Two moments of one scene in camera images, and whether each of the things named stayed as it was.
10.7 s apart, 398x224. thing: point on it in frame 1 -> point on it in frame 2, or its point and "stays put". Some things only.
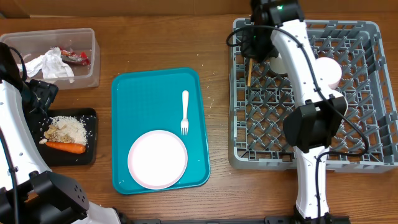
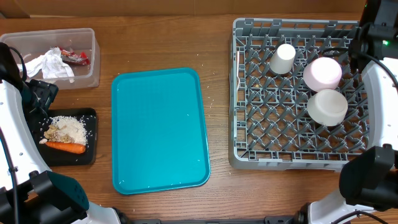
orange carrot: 70,147 stays put
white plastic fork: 185,125 -> 237,70
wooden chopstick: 250,72 -> 237,78
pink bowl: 328,71 stays put
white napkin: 51,65 stays put
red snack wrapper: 74,56 stays put
